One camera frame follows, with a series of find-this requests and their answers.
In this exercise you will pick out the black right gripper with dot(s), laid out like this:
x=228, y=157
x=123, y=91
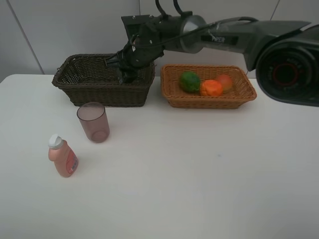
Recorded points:
x=135, y=55

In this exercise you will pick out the green lime fruit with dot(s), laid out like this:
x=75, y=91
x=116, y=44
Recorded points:
x=189, y=82

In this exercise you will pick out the orange tangerine fruit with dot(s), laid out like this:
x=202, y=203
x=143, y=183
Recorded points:
x=211, y=88

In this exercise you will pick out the red orange peach fruit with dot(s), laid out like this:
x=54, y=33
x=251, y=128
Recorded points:
x=226, y=82

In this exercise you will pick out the pink bottle white cap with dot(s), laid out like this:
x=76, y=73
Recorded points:
x=62, y=156

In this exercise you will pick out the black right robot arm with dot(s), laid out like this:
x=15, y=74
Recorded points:
x=283, y=54

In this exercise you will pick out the dark brown wicker basket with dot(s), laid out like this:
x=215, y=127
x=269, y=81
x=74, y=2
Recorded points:
x=85, y=78

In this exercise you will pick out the translucent purple plastic cup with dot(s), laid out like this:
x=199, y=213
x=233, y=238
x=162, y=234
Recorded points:
x=94, y=121

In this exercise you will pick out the orange wicker basket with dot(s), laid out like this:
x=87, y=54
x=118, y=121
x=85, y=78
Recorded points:
x=242, y=90

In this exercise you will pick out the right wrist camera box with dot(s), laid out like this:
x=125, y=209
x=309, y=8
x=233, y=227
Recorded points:
x=145, y=26

